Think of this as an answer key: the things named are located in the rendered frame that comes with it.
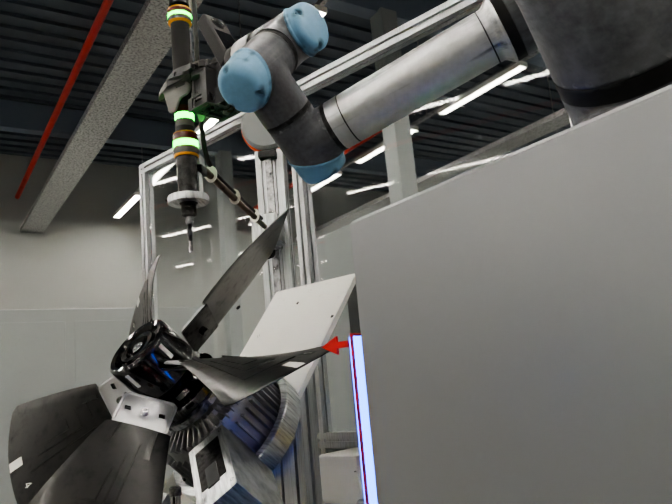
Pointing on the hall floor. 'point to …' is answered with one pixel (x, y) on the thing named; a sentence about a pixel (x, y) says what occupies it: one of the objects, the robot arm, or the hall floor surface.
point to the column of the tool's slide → (284, 223)
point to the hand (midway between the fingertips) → (174, 96)
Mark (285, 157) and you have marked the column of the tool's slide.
